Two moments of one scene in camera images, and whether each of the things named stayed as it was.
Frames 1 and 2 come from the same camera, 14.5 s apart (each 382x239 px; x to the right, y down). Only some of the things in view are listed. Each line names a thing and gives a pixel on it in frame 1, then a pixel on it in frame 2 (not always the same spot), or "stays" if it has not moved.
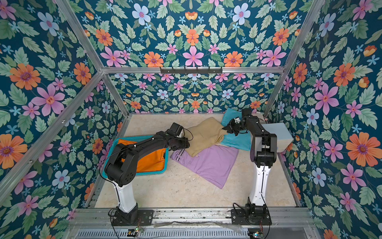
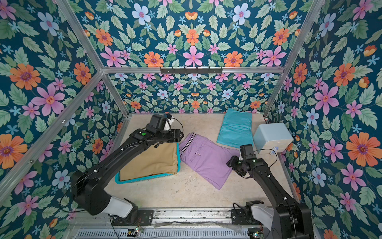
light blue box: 284,137 stays
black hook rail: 191,71 stays
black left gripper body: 180,143 -> 164,136
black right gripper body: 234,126 -> 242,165
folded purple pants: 214,164 stays
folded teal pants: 242,140 stays
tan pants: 208,133 -> 159,160
